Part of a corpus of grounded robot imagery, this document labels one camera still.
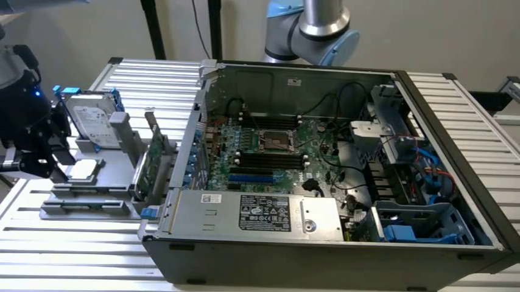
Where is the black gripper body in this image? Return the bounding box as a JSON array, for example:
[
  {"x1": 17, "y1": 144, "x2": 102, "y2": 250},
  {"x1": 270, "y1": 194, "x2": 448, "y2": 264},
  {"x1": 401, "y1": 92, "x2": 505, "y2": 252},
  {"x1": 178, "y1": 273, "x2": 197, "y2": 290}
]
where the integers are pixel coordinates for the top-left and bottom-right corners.
[{"x1": 0, "y1": 69, "x2": 74, "y2": 180}]

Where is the long blue expansion slot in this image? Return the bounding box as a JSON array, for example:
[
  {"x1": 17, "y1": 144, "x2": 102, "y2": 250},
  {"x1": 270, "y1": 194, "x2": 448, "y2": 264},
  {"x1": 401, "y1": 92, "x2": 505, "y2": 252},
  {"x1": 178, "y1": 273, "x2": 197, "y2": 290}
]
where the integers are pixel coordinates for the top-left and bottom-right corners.
[{"x1": 229, "y1": 174, "x2": 274, "y2": 184}]

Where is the silver CPU chip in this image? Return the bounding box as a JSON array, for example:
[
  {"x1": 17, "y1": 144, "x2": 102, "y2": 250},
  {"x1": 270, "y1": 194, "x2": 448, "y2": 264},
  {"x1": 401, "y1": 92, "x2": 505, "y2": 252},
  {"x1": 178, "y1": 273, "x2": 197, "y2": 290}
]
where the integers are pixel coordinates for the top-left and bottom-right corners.
[{"x1": 66, "y1": 159, "x2": 103, "y2": 184}]

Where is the hard disk with blue carrier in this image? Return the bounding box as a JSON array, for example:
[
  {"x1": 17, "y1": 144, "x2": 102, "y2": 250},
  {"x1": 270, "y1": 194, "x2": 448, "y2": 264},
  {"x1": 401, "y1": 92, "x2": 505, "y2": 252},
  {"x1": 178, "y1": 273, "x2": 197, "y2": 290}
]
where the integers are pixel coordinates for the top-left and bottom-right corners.
[{"x1": 51, "y1": 86, "x2": 126, "y2": 153}]

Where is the grey parts rack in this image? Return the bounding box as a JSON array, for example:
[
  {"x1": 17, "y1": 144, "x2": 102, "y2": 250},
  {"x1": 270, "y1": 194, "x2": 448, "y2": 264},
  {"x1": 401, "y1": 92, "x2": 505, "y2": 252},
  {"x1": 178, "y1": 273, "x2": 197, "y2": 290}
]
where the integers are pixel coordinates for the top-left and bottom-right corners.
[{"x1": 39, "y1": 111, "x2": 181, "y2": 221}]

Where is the green graphics card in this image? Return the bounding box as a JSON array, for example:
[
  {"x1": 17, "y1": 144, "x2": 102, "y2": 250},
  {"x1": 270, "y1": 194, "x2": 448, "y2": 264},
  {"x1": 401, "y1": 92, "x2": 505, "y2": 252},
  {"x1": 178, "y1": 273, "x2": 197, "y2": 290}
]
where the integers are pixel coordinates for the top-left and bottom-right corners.
[{"x1": 128, "y1": 109, "x2": 173, "y2": 202}]

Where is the silver power supply unit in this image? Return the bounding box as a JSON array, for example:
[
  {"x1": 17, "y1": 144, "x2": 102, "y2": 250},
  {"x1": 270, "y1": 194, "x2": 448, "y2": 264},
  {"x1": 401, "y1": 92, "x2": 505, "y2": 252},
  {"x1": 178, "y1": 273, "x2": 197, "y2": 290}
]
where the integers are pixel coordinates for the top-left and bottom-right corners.
[{"x1": 157, "y1": 189, "x2": 348, "y2": 243}]

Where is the black stand pole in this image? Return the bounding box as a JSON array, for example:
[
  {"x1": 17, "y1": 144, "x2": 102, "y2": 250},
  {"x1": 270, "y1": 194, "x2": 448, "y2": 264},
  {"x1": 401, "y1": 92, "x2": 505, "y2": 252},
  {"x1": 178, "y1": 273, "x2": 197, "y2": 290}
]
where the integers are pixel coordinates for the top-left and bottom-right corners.
[
  {"x1": 205, "y1": 0, "x2": 225, "y2": 60},
  {"x1": 140, "y1": 0, "x2": 167, "y2": 60}
]

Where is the CPU socket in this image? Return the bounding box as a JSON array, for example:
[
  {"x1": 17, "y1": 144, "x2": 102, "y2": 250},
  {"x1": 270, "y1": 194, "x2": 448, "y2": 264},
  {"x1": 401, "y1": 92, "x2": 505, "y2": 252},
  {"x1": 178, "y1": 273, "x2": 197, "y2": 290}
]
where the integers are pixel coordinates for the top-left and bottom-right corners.
[{"x1": 254, "y1": 128, "x2": 297, "y2": 153}]

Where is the green motherboard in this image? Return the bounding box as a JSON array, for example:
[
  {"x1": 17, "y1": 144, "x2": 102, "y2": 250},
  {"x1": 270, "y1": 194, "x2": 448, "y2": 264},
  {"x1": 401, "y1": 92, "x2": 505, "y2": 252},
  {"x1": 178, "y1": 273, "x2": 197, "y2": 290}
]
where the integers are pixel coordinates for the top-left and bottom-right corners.
[{"x1": 198, "y1": 114, "x2": 352, "y2": 197}]

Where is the black open PC case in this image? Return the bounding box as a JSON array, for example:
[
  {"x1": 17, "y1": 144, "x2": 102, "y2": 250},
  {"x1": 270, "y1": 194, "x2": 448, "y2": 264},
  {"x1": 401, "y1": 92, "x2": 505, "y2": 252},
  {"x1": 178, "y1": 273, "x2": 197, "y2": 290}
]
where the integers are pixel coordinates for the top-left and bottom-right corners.
[{"x1": 138, "y1": 59, "x2": 520, "y2": 285}]

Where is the grey metal disk bay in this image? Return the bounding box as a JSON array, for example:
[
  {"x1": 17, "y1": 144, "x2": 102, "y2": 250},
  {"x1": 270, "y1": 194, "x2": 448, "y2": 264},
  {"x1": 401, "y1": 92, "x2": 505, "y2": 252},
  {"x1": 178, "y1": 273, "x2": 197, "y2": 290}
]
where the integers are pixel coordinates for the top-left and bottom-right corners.
[{"x1": 349, "y1": 84, "x2": 428, "y2": 165}]

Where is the blue plastic disk bay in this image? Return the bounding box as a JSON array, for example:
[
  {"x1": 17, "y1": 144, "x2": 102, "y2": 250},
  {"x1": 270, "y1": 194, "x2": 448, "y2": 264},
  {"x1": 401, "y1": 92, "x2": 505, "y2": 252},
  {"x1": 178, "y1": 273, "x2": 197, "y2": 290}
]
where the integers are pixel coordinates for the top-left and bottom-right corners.
[{"x1": 370, "y1": 200, "x2": 477, "y2": 245}]

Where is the short black looped wire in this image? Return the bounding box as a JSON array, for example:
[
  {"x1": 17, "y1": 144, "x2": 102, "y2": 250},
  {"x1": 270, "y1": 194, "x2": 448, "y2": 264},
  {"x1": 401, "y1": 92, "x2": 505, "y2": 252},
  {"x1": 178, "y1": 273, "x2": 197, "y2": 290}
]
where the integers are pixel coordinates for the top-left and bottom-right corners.
[{"x1": 225, "y1": 97, "x2": 246, "y2": 119}]

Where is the thin black hanging cable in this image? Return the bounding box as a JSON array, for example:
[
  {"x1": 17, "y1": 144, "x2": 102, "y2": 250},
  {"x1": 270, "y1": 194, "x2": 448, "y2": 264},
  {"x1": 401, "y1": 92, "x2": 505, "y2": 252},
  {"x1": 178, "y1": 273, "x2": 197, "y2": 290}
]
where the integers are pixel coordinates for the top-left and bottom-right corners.
[{"x1": 191, "y1": 0, "x2": 215, "y2": 59}]

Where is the long black looped wire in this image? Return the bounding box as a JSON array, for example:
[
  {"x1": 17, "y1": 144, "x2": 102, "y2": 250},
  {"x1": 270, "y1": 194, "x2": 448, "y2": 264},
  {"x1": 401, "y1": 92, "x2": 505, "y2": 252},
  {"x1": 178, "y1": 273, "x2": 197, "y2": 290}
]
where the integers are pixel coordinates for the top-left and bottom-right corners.
[{"x1": 300, "y1": 81, "x2": 370, "y2": 119}]

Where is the blue wire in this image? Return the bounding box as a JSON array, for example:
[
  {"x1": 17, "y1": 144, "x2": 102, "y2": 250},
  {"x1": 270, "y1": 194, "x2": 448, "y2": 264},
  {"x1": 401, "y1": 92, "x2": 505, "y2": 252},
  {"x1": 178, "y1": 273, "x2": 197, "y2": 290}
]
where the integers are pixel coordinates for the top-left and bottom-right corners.
[{"x1": 410, "y1": 145, "x2": 441, "y2": 197}]

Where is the red wire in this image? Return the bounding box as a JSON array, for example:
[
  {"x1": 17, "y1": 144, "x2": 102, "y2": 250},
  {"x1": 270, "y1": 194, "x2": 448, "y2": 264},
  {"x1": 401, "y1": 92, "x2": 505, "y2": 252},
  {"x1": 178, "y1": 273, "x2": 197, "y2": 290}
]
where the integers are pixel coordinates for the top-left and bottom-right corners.
[{"x1": 429, "y1": 169, "x2": 457, "y2": 184}]

